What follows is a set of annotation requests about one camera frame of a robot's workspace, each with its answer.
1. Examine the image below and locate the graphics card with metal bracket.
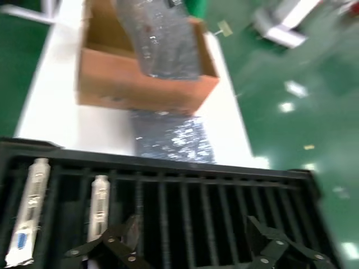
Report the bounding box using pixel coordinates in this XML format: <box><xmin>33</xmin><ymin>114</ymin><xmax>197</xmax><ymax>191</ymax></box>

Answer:
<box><xmin>86</xmin><ymin>175</ymin><xmax>111</xmax><ymax>244</ymax></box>
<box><xmin>5</xmin><ymin>157</ymin><xmax>51</xmax><ymax>267</ymax></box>

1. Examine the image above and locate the white paper sheet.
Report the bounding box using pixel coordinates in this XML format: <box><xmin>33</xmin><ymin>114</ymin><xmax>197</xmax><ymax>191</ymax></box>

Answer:
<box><xmin>214</xmin><ymin>21</ymin><xmax>234</xmax><ymax>37</ymax></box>

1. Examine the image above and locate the white work table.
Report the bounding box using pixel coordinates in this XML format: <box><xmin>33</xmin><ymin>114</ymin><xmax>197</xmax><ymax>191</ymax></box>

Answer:
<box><xmin>0</xmin><ymin>0</ymin><xmax>61</xmax><ymax>26</ymax></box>

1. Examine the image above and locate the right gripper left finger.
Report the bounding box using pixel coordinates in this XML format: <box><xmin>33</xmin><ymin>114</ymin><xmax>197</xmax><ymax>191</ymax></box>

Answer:
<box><xmin>63</xmin><ymin>215</ymin><xmax>152</xmax><ymax>269</ymax></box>

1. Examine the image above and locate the translucent antistatic bag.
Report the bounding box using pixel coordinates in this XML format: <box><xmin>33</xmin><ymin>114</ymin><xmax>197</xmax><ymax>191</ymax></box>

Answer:
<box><xmin>114</xmin><ymin>0</ymin><xmax>202</xmax><ymax>82</ymax></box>

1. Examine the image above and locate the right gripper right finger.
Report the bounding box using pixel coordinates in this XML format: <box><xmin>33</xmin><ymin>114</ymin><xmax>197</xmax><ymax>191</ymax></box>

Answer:
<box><xmin>246</xmin><ymin>215</ymin><xmax>337</xmax><ymax>269</ymax></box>

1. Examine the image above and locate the black slotted container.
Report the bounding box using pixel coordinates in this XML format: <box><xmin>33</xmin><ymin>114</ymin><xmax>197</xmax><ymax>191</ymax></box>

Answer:
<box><xmin>0</xmin><ymin>137</ymin><xmax>346</xmax><ymax>269</ymax></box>

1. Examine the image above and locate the brown cardboard box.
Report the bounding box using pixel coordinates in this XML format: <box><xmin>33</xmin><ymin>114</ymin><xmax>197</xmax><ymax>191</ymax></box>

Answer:
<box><xmin>75</xmin><ymin>0</ymin><xmax>221</xmax><ymax>115</ymax></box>

